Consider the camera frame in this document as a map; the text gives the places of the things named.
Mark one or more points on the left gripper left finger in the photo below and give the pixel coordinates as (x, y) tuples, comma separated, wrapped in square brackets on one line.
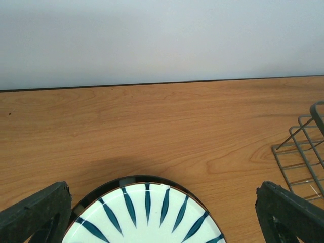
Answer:
[(41, 217)]

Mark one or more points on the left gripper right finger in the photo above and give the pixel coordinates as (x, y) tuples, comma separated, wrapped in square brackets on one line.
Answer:
[(285, 217)]

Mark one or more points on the white blue striped plate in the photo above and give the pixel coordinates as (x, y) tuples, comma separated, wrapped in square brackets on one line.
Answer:
[(144, 215)]

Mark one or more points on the dark lower plate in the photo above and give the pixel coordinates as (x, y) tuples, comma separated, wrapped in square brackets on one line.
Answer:
[(141, 181)]

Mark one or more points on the black wire dish rack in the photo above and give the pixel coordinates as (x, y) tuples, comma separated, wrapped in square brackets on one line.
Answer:
[(300, 156)]

